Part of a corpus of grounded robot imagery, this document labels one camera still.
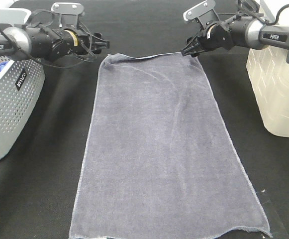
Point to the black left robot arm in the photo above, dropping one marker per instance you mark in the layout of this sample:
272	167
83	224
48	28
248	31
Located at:
35	40

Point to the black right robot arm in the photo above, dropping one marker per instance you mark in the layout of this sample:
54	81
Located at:
245	28

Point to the grey towel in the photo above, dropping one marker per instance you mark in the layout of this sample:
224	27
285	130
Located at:
159	162

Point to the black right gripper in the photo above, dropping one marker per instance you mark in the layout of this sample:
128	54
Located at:
215	36

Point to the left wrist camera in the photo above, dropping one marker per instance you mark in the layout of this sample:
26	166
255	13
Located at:
69	13

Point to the grey perforated laundry basket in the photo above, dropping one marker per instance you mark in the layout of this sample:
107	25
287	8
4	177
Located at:
20	85

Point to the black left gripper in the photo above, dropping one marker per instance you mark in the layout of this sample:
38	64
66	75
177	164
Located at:
82	44

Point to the right clear tape strip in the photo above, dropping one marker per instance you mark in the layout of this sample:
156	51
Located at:
277	228

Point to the white plastic basket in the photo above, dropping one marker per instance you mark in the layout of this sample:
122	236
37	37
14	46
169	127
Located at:
268	71

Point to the black table mat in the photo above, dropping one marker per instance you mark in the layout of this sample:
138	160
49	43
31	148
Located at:
39	176

